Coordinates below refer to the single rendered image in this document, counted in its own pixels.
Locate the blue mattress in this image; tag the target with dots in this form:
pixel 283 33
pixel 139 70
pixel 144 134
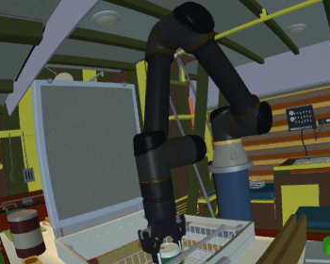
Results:
pixel 262 191

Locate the grey hanging spatula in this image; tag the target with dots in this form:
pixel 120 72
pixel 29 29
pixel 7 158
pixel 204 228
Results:
pixel 28 174

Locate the grey box with green button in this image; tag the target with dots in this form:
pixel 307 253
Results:
pixel 329 248

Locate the brown ladder yellow rungs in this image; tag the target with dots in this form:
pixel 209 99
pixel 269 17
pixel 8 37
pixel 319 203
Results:
pixel 183 103

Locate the brown wooden rack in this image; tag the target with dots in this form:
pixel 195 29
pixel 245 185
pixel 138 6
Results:
pixel 281 242

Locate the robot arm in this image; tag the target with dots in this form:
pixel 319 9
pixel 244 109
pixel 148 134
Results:
pixel 158 110

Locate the dark switch panel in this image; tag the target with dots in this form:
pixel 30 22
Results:
pixel 301 118

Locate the small round can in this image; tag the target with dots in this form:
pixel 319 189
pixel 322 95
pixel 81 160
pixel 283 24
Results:
pixel 171 250

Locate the white dome lamp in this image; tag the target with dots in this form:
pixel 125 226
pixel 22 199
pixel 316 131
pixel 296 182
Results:
pixel 63 77

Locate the brown cabinet yellow door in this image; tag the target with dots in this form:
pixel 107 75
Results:
pixel 300 198

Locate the grey hanging ladle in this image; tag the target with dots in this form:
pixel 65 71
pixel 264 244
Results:
pixel 11 157

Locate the yellow utensil rail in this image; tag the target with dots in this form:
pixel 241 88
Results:
pixel 10 133

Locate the small dark wall device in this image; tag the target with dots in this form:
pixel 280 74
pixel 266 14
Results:
pixel 326 120

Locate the yellow overhead rail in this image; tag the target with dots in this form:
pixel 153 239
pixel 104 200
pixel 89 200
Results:
pixel 271 15

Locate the round ceiling light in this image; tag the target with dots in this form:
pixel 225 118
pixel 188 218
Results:
pixel 106 18
pixel 296 28

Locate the blue seat cushion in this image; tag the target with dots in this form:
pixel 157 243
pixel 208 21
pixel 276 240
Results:
pixel 318 217

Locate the grey rod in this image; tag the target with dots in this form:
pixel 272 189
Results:
pixel 202 240

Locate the grey icebox lid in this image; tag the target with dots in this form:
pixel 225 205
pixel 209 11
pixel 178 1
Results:
pixel 89 147

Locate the grey lid latch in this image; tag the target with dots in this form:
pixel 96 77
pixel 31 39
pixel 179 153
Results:
pixel 96 76

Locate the dark red box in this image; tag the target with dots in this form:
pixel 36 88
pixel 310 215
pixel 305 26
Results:
pixel 1 207

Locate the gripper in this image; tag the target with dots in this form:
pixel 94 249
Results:
pixel 163 227

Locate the dark red beige banded jar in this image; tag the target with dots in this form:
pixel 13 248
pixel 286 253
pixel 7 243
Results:
pixel 26 232

